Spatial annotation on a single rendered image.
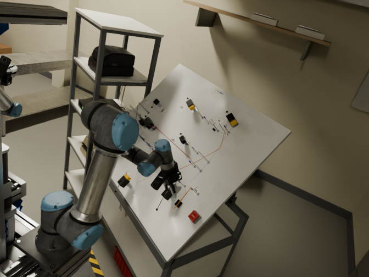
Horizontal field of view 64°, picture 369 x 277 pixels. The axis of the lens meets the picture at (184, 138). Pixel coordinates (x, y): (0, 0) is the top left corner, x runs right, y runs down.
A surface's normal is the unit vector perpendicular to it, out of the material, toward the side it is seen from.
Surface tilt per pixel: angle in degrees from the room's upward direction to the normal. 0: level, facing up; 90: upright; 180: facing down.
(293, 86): 90
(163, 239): 50
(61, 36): 90
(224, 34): 90
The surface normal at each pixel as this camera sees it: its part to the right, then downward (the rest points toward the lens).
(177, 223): -0.45, -0.49
